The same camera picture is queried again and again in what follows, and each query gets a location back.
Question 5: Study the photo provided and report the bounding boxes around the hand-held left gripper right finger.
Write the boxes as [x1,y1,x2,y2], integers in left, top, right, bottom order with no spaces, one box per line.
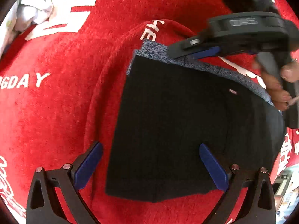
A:
[199,143,276,224]

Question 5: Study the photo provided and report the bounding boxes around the black pants with patterned waistband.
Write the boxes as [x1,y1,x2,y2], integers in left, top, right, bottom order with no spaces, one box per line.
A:
[105,38,286,203]

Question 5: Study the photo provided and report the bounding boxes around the red printed blanket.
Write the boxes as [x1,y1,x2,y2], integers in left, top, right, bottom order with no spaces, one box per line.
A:
[0,0,299,224]

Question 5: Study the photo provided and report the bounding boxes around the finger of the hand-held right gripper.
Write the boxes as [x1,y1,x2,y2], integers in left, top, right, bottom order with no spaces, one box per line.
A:
[168,35,222,60]

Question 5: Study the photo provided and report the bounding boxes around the person's right hand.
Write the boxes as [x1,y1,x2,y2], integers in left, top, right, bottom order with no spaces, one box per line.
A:
[253,59,299,111]

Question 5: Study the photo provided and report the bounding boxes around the white crumpled cloth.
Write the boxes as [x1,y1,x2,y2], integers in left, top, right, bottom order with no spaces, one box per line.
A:
[0,0,56,55]

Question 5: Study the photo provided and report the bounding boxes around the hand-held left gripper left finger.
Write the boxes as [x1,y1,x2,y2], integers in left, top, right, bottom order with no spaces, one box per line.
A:
[26,141,104,224]

